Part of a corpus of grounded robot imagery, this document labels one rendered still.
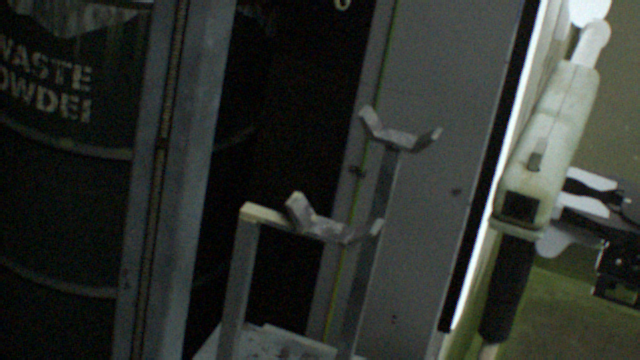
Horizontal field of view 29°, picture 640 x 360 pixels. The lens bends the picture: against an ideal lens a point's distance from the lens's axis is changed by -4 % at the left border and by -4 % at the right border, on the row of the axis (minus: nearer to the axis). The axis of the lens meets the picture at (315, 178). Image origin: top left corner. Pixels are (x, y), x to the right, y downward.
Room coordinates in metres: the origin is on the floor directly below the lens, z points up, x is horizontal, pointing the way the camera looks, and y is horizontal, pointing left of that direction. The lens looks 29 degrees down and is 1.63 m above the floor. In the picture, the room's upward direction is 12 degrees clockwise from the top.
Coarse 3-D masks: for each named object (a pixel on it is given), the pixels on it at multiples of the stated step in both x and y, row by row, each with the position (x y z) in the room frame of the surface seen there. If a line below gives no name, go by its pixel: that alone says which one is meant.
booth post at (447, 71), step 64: (384, 0) 1.48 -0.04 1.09; (448, 0) 1.46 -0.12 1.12; (512, 0) 1.44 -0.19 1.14; (448, 64) 1.46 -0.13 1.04; (448, 128) 1.45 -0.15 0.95; (448, 192) 1.45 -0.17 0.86; (384, 256) 1.46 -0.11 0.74; (448, 256) 1.44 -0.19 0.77; (320, 320) 1.48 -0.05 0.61; (384, 320) 1.46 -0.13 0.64
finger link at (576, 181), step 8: (568, 176) 0.97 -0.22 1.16; (576, 176) 0.98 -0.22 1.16; (584, 176) 0.98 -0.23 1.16; (592, 176) 0.98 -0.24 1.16; (568, 184) 0.97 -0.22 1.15; (576, 184) 0.97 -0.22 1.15; (584, 184) 0.97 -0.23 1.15; (592, 184) 0.97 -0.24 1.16; (600, 184) 0.97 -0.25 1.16; (608, 184) 0.97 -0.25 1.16; (616, 184) 0.98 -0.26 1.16; (568, 192) 0.98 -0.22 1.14; (576, 192) 0.97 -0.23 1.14; (584, 192) 0.96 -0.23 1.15; (592, 192) 0.96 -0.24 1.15; (600, 192) 0.96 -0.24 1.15; (608, 192) 0.96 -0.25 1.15; (600, 200) 0.96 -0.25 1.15; (608, 200) 0.97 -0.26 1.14; (608, 208) 0.97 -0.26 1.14
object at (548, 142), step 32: (608, 32) 1.29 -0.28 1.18; (576, 64) 1.13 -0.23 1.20; (544, 96) 1.03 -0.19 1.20; (576, 96) 1.05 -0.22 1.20; (544, 128) 0.96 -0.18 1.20; (576, 128) 0.98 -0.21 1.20; (512, 160) 0.88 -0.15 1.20; (544, 160) 0.89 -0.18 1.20; (512, 192) 0.84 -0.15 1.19; (544, 192) 0.84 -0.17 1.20; (512, 224) 0.85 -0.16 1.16; (544, 224) 0.84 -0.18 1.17; (512, 256) 0.94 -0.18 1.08; (512, 288) 0.94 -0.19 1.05; (512, 320) 0.95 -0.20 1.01
